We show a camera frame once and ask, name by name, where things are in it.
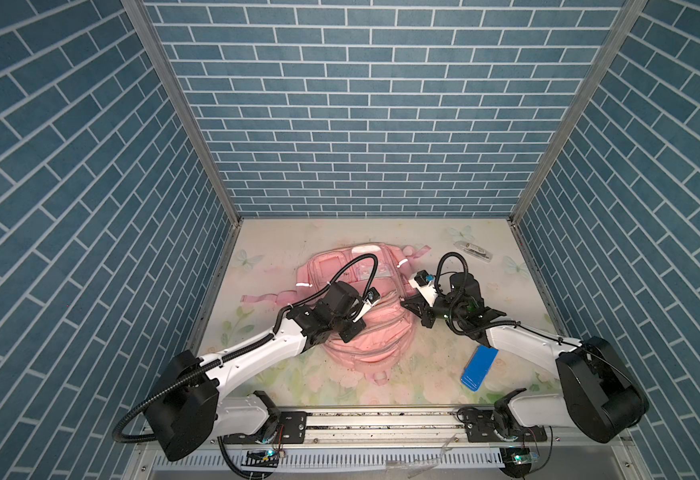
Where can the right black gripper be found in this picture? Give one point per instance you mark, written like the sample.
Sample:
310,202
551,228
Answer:
419,304

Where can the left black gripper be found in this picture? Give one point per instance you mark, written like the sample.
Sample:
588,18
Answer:
355,327

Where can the pink student backpack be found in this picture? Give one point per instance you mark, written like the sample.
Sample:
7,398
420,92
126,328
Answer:
390,328

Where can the blue pencil case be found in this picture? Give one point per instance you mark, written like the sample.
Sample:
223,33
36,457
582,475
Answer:
478,367

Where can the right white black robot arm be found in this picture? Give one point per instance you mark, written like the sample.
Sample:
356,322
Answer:
598,395

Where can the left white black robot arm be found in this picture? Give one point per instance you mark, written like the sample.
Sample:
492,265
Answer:
193,402

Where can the clear plastic pen box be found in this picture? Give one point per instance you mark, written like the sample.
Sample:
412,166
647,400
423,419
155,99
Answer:
474,250

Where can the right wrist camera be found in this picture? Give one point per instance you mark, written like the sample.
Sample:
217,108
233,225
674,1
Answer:
424,283

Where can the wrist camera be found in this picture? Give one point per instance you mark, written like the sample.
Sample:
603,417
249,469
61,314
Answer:
424,283
371,298

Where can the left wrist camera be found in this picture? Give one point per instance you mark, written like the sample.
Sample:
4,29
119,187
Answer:
371,298

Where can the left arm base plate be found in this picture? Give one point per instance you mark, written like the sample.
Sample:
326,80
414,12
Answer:
289,428

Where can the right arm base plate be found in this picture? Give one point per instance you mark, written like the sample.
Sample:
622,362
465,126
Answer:
487,425

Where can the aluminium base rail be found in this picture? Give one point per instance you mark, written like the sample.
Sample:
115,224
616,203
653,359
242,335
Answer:
425,442

